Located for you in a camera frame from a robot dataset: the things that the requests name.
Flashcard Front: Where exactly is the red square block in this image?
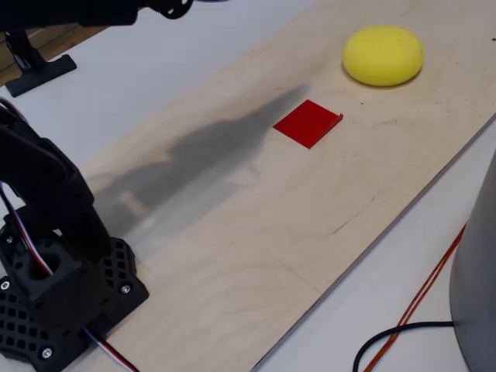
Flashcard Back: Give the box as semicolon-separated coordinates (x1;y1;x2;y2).
272;99;344;150

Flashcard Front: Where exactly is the grey round lamp shade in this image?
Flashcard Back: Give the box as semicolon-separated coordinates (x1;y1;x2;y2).
449;149;496;372

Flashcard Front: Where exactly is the light plywood board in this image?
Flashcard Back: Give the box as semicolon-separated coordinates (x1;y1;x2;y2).
57;0;496;372

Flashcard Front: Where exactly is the thin orange wire pair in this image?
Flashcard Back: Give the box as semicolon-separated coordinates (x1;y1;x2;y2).
363;222;468;372

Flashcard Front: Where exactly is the thin black lamp cable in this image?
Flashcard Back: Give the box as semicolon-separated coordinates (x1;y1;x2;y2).
352;320;455;372

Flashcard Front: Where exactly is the servo cable in base hole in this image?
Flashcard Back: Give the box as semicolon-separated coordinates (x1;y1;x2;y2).
0;98;53;277

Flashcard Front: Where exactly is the white red black servo cable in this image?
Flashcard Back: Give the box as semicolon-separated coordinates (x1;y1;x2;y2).
83;326;140;372

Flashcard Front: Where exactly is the black camera stand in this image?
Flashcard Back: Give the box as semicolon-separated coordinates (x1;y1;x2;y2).
4;29;78;98

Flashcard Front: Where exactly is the yellow round sponge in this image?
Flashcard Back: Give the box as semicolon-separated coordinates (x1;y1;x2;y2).
342;25;425;88

